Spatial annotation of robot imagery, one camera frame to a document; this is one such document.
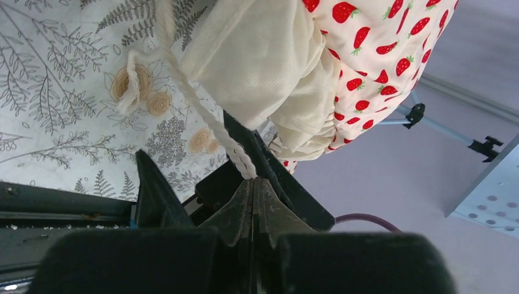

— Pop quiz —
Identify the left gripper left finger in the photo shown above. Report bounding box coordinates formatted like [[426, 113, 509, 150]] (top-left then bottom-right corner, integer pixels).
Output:
[[201, 180, 253, 293]]

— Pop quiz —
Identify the cream tie string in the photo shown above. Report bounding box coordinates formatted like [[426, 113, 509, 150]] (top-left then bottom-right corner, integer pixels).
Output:
[[115, 0, 258, 181]]

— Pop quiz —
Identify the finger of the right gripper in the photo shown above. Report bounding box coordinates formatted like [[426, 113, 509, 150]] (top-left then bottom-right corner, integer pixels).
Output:
[[223, 112, 335, 232], [135, 149, 195, 228]]

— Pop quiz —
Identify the floral table mat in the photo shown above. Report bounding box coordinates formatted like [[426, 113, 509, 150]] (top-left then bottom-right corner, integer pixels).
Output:
[[1, 1, 226, 201]]

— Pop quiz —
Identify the light blue perforated tray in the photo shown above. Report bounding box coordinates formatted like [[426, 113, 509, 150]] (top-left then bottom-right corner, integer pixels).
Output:
[[447, 137, 518, 238]]

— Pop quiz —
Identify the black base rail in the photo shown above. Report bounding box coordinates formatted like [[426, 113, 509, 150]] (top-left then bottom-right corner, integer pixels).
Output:
[[1, 184, 219, 293]]

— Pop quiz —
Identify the large strawberry print cushion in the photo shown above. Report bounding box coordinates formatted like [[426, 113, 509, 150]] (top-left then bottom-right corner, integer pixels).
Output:
[[180, 0, 458, 171]]

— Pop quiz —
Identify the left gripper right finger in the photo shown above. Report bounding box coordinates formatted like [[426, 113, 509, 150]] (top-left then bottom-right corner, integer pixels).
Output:
[[252, 178, 315, 293]]

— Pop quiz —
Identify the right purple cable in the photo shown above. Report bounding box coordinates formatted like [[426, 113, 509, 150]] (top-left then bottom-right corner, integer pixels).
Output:
[[334, 213, 402, 234]]

